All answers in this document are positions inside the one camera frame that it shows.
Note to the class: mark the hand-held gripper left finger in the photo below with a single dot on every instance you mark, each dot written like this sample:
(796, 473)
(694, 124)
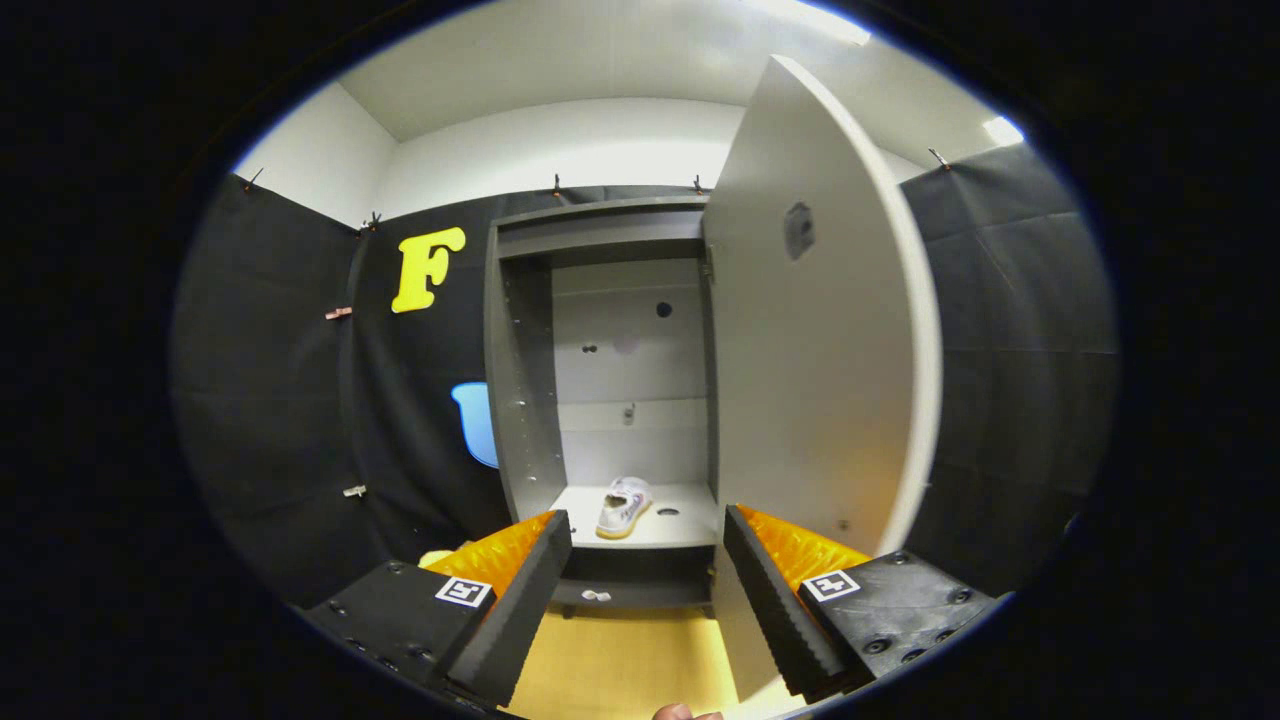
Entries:
(520, 610)

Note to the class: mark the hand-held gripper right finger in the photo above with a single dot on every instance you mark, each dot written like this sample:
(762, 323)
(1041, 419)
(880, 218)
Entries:
(770, 610)

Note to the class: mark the white shoe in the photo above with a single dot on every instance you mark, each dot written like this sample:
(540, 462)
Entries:
(625, 505)

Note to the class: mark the grey shoe cabinet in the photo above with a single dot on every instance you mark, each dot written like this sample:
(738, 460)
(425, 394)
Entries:
(525, 400)

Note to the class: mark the beige shoe cabinet door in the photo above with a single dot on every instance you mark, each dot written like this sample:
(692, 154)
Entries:
(820, 380)

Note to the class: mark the yellow pineapple plush toy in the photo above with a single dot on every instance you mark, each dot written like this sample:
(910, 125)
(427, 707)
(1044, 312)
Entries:
(436, 558)

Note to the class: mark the black backdrop cloth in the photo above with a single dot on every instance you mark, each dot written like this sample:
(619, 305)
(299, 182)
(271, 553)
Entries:
(280, 420)

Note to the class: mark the small ceiling light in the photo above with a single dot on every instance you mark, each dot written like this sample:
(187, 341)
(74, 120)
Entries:
(1003, 131)

